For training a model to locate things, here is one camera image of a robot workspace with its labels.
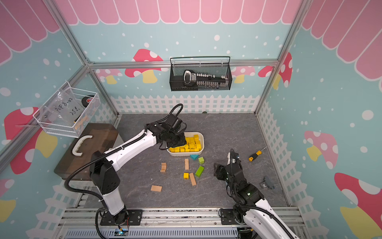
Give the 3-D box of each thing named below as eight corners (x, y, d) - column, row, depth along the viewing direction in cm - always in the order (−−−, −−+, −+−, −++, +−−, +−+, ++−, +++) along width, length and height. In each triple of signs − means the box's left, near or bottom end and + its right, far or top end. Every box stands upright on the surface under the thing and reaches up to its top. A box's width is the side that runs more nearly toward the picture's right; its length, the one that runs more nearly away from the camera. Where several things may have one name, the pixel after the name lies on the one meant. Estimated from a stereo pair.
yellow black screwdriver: (250, 162, 96) (252, 160, 94) (247, 159, 97) (249, 157, 95) (266, 150, 102) (268, 147, 99) (263, 147, 103) (265, 145, 101)
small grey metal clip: (261, 188, 86) (263, 187, 84) (258, 177, 90) (259, 176, 88) (273, 188, 86) (274, 187, 84) (269, 177, 90) (271, 176, 88)
